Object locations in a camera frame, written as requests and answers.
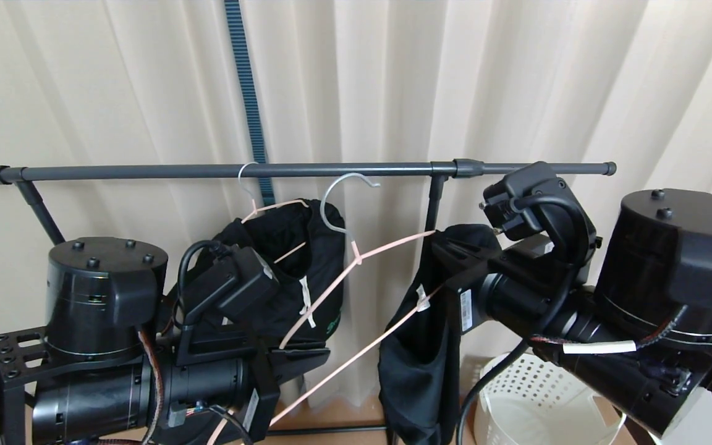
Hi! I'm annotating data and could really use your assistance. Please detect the white curtain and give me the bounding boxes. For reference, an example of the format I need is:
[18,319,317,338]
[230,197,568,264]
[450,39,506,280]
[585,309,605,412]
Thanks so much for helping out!
[0,0,270,365]
[242,0,712,412]

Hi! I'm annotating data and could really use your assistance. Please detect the black shorts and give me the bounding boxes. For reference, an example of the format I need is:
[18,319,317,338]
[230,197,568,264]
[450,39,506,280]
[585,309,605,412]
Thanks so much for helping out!
[194,198,346,348]

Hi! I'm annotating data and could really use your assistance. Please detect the white laundry basket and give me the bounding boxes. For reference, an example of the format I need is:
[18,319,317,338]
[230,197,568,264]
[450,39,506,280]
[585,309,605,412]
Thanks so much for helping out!
[472,352,630,445]

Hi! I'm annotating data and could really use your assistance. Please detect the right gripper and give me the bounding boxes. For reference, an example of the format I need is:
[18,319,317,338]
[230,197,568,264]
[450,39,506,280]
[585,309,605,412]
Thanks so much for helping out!
[446,234,582,348]

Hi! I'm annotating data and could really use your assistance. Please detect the window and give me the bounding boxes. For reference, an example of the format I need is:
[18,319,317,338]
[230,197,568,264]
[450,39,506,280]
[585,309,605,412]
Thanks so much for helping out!
[222,0,278,206]

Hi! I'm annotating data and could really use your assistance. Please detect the pink clothes hanger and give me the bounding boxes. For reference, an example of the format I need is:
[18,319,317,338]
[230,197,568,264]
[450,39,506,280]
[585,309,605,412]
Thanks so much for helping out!
[206,172,449,445]
[237,162,312,265]

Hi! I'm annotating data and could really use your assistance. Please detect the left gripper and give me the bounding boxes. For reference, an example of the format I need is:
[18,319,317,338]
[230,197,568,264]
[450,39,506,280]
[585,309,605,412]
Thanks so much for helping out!
[157,349,282,443]

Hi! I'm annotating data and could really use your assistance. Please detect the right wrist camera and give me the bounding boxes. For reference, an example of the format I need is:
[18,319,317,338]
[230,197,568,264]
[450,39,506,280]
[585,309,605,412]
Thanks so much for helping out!
[478,161,599,268]

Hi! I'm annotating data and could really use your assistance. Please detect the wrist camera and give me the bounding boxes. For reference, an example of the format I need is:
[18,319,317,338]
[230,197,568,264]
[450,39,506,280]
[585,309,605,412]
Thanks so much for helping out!
[174,244,281,367]
[478,161,599,268]

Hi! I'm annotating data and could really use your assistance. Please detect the black garment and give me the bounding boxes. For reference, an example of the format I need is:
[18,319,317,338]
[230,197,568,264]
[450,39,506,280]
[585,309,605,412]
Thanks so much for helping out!
[377,224,504,445]

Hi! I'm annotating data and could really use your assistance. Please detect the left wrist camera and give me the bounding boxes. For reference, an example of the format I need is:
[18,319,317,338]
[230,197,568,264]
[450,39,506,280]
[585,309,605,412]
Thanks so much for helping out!
[174,244,281,367]

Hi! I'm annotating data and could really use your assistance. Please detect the black clothes rack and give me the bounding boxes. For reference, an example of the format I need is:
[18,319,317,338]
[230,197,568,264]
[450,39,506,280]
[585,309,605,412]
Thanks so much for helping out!
[0,159,617,437]

